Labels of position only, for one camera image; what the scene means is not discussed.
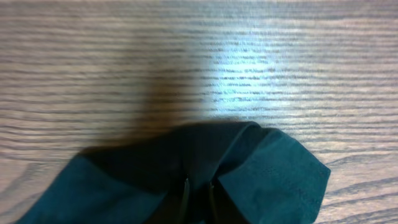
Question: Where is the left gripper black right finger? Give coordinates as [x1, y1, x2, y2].
[207, 180, 249, 224]

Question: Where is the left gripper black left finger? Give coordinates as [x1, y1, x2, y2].
[152, 177, 190, 224]

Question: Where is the black t-shirt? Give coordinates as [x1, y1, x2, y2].
[19, 122, 331, 223]

